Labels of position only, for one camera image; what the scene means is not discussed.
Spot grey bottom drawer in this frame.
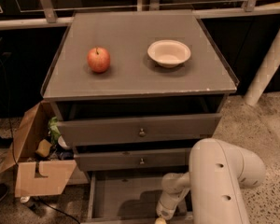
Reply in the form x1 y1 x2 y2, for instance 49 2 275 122
85 167 186 224

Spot grey drawer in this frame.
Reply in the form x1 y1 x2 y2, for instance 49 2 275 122
75 148 190 171
58 113 221 146
85 167 186 224

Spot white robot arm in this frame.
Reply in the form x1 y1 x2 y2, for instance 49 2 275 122
155 138 266 224

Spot grey middle drawer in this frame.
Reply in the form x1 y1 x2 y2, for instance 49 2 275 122
75 148 190 171

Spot grey top drawer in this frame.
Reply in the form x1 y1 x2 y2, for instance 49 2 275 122
58 113 221 146

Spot grey drawer cabinet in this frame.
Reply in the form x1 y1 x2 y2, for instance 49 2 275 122
40 10 240 191

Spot white cup in box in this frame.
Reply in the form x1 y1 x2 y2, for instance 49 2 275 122
58 136 71 150

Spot yellow sponge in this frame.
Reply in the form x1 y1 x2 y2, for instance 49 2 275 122
35 139 52 158

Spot green bag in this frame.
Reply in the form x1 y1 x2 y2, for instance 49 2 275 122
48 117 61 145

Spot cardboard box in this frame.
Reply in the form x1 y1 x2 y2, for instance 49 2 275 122
1 102 77 197

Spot white bowl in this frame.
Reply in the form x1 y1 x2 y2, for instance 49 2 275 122
147 40 191 68

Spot white diagonal pole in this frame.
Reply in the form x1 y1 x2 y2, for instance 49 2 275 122
244 28 280 106

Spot red apple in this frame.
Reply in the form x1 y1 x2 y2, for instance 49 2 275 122
87 47 110 73

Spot black cable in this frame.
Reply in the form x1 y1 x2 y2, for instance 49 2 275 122
0 54 82 224

